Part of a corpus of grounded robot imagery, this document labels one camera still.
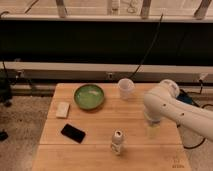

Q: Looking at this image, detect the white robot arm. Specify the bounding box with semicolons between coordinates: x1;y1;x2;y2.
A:
143;79;213;141

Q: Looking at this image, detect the white plastic bottle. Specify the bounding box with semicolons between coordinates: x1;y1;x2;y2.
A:
111;130;124;155

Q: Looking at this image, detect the clear plastic cup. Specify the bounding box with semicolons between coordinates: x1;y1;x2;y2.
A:
118;78;135;100

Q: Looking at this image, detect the green bowl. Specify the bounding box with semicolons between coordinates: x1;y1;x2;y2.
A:
74;84;105;110

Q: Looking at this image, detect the white sponge block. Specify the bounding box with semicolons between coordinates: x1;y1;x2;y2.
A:
56;102;70;118

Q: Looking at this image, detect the black smartphone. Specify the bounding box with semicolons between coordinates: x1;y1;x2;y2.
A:
61;124;86;143

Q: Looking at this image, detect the blue object on floor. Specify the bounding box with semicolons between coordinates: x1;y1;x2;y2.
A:
177;94;193;105

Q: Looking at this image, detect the black equipment at left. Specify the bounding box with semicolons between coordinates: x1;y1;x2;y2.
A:
0;78;12;107

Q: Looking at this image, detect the black hanging cable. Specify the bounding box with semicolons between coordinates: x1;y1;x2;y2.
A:
129;13;164;81

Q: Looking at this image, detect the black floor cable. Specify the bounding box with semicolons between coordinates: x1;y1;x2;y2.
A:
182;103;213;150

